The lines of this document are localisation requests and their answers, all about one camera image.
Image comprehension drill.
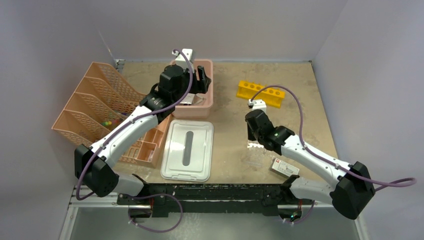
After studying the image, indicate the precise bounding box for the white plastic bin lid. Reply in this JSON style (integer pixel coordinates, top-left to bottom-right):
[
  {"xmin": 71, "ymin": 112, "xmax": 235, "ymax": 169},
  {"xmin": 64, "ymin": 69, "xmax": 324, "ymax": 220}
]
[{"xmin": 160, "ymin": 119, "xmax": 214, "ymax": 182}]

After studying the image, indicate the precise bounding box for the clear plastic well plate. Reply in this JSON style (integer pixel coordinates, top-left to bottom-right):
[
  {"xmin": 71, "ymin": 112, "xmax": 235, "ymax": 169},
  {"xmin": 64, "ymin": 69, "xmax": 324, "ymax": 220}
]
[{"xmin": 242, "ymin": 140, "xmax": 266, "ymax": 168}]

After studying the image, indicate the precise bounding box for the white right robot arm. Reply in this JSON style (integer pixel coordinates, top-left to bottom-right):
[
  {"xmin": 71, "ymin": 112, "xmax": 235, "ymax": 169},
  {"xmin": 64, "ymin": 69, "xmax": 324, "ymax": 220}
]
[{"xmin": 245, "ymin": 109, "xmax": 376, "ymax": 220}]

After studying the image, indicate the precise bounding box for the small white sachet packet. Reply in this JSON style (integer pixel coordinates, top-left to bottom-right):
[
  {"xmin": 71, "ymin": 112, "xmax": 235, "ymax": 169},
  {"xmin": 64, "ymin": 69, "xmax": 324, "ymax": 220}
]
[{"xmin": 179, "ymin": 93, "xmax": 203, "ymax": 106}]

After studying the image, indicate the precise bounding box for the orange plastic file organizer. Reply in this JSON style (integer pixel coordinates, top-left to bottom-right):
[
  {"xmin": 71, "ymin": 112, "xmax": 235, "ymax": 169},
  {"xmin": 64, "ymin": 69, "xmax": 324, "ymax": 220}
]
[{"xmin": 52, "ymin": 62, "xmax": 172, "ymax": 168}]

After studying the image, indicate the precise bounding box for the black aluminium base frame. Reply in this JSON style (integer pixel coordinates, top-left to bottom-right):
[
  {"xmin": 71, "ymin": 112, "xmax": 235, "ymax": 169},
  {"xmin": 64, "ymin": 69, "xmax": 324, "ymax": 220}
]
[{"xmin": 67, "ymin": 180, "xmax": 335, "ymax": 220}]

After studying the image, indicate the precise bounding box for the yellow test tube rack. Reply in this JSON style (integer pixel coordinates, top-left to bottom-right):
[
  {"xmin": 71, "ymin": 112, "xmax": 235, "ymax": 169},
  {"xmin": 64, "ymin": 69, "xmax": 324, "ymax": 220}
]
[{"xmin": 235, "ymin": 80, "xmax": 285, "ymax": 109}]

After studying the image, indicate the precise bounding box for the pink plastic bin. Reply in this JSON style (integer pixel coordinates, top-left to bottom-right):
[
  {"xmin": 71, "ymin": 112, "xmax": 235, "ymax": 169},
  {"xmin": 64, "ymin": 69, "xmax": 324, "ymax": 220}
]
[{"xmin": 172, "ymin": 58, "xmax": 215, "ymax": 120}]

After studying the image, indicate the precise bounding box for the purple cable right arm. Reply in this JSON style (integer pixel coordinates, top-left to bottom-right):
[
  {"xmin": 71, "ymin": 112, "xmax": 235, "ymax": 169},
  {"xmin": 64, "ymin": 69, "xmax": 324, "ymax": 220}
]
[{"xmin": 249, "ymin": 85, "xmax": 418, "ymax": 226}]

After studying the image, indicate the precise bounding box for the small white cardboard box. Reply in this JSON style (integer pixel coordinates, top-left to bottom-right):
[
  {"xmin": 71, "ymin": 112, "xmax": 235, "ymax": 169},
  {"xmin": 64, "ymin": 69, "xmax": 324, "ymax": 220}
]
[{"xmin": 269, "ymin": 158, "xmax": 300, "ymax": 177}]

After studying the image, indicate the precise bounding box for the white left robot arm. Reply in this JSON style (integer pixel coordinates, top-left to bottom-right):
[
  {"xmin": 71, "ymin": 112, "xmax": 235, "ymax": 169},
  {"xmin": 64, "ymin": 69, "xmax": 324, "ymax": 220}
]
[{"xmin": 74, "ymin": 64, "xmax": 212, "ymax": 205}]

